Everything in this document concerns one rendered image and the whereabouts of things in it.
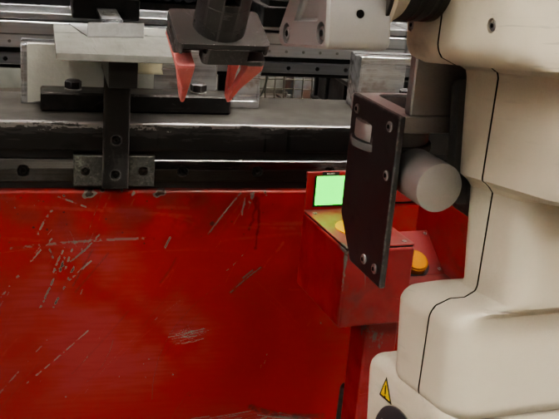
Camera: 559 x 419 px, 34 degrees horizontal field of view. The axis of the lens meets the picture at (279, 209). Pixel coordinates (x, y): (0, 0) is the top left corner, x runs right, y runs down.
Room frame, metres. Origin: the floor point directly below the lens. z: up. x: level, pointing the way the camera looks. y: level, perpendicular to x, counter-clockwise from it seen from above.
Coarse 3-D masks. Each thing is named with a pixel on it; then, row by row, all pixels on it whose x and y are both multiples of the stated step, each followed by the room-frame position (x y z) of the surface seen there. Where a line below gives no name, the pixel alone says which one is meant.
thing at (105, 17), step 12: (72, 0) 1.66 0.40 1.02; (84, 0) 1.66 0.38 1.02; (96, 0) 1.67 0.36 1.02; (108, 0) 1.68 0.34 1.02; (120, 0) 1.68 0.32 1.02; (132, 0) 1.69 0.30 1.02; (72, 12) 1.66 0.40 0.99; (84, 12) 1.66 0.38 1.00; (96, 12) 1.65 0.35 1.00; (108, 12) 1.62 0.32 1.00; (120, 12) 1.68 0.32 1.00; (132, 12) 1.69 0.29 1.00
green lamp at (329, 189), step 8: (320, 176) 1.30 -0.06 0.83; (328, 176) 1.30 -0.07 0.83; (336, 176) 1.31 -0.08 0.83; (344, 176) 1.31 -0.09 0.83; (320, 184) 1.30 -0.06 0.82; (328, 184) 1.30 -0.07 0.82; (336, 184) 1.31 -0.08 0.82; (320, 192) 1.30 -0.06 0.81; (328, 192) 1.30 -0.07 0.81; (336, 192) 1.31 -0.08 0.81; (320, 200) 1.30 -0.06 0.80; (328, 200) 1.30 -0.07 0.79; (336, 200) 1.31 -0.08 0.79
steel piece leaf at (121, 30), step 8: (88, 24) 1.36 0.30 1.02; (96, 24) 1.36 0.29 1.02; (104, 24) 1.37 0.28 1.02; (112, 24) 1.37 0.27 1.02; (120, 24) 1.38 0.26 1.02; (128, 24) 1.38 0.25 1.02; (136, 24) 1.39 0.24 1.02; (88, 32) 1.36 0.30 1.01; (96, 32) 1.36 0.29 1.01; (104, 32) 1.37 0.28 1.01; (112, 32) 1.37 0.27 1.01; (120, 32) 1.38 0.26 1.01; (128, 32) 1.38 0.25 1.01; (136, 32) 1.39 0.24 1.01
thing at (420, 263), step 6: (414, 252) 1.28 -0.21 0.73; (420, 252) 1.28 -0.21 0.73; (414, 258) 1.27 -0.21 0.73; (420, 258) 1.27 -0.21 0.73; (426, 258) 1.28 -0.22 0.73; (414, 264) 1.26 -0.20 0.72; (420, 264) 1.26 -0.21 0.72; (426, 264) 1.27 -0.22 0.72; (414, 270) 1.25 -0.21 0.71; (420, 270) 1.26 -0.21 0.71
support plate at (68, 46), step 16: (64, 32) 1.38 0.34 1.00; (80, 32) 1.39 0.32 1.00; (144, 32) 1.45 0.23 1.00; (160, 32) 1.46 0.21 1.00; (64, 48) 1.24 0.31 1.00; (80, 48) 1.25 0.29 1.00; (96, 48) 1.26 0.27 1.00; (112, 48) 1.27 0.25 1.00; (128, 48) 1.28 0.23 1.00; (144, 48) 1.30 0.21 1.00; (160, 48) 1.31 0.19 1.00
